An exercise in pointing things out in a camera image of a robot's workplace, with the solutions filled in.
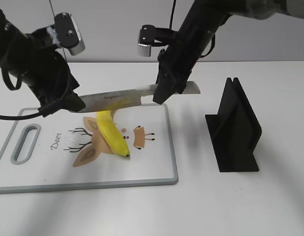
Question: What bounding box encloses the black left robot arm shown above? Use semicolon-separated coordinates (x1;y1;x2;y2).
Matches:
0;9;86;120

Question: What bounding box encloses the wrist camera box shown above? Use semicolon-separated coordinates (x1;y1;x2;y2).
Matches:
137;25;177;57
46;12;85;56

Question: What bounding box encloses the white grey-rimmed cutting board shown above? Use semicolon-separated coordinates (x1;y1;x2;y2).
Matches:
0;104;179;194

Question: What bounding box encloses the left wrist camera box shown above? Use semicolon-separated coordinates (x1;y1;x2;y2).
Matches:
46;12;85;56

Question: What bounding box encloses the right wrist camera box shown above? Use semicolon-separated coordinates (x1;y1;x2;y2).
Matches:
137;25;177;57

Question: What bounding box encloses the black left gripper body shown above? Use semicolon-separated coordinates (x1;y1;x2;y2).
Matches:
30;51;86;117

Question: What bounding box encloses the yellow plastic banana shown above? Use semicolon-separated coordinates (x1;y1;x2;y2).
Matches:
96;111;130;159

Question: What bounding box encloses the white-handled kitchen knife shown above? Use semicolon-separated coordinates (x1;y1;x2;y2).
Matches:
77;81;201;113

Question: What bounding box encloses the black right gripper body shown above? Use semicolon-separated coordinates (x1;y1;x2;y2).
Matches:
153;46;198;103

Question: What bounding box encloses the black knife stand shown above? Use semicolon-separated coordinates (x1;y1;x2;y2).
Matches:
205;77;262;172

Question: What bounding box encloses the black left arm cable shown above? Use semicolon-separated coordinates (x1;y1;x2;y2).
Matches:
0;71;71;121

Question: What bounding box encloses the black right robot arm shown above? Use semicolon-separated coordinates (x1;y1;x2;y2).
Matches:
142;0;304;104

